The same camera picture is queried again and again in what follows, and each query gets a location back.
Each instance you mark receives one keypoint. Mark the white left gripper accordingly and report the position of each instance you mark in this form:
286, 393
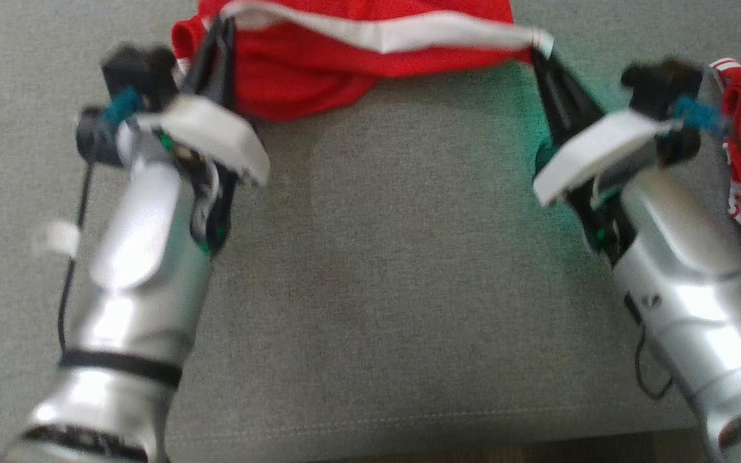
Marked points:
216, 132

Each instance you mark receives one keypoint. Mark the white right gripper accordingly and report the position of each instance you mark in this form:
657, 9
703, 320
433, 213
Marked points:
595, 145

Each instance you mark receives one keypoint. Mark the red shorts with white stripe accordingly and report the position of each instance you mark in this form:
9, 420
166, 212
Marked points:
319, 64

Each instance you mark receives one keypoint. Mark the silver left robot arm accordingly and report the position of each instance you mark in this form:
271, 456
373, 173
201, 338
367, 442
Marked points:
139, 276

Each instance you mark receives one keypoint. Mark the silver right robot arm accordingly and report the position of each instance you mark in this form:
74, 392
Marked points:
692, 283

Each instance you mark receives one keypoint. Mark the grey sofa seat cushion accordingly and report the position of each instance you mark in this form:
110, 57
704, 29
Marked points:
396, 257

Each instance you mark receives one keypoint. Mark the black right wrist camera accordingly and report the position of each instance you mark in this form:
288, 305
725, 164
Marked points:
660, 83

